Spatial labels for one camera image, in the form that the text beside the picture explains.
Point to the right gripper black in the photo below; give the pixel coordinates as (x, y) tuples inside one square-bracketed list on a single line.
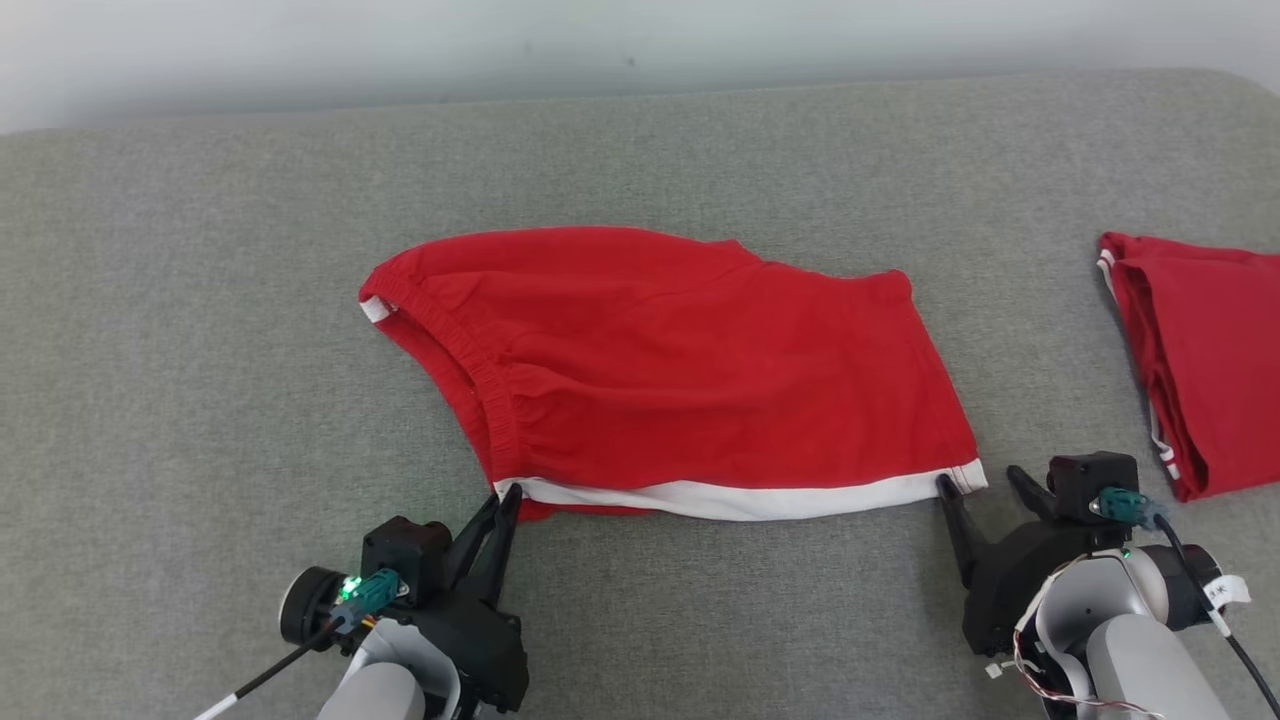
[(1010, 590)]

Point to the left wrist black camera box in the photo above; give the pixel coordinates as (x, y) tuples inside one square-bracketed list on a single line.
[(405, 555)]

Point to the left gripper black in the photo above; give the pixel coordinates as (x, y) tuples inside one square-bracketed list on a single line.
[(480, 650)]

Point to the red jersey shirt white sleeves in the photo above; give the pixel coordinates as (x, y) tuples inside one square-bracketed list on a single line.
[(1210, 370)]

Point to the red shorts white hem band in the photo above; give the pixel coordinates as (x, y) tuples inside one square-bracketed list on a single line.
[(700, 380)]

